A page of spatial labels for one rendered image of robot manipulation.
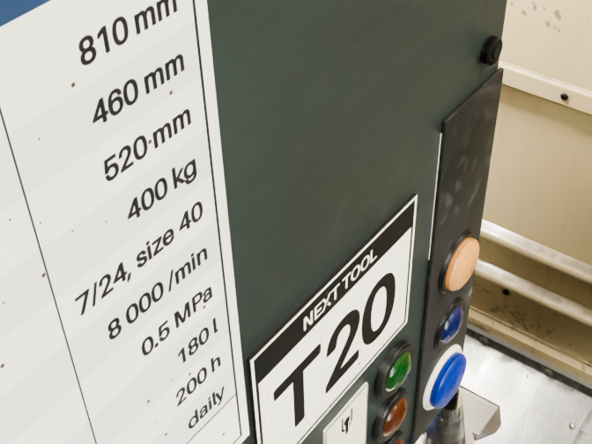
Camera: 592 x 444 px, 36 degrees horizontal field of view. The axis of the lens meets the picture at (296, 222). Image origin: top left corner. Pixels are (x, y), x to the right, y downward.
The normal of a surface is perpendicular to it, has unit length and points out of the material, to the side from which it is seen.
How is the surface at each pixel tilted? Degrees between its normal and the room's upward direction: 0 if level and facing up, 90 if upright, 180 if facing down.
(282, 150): 90
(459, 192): 90
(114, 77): 90
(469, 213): 90
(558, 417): 24
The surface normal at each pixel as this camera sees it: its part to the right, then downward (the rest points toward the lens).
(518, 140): -0.60, 0.54
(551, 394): -0.27, -0.45
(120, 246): 0.80, 0.39
